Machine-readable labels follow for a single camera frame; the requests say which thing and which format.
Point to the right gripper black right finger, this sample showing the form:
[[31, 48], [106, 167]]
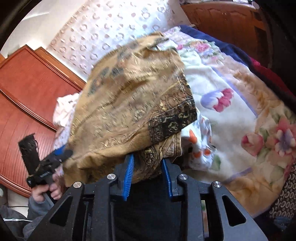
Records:
[[172, 177]]

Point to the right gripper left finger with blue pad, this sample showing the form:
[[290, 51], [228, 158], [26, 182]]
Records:
[[124, 173]]

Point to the gold patterned cloth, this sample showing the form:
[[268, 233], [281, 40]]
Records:
[[137, 100]]

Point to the grey sleeve left forearm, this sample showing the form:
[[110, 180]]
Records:
[[36, 212]]

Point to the left hand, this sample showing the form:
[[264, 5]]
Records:
[[55, 188]]

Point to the orange print white cloth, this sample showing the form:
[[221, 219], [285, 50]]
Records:
[[195, 138]]

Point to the red wooden wardrobe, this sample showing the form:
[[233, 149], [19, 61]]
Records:
[[31, 81]]

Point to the floral bed blanket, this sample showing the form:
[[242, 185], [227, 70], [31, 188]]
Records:
[[252, 129]]

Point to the circle pattern lace curtain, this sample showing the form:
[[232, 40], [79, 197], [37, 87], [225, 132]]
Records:
[[99, 27]]

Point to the wooden sideboard cabinet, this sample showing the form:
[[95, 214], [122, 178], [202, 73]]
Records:
[[242, 25]]

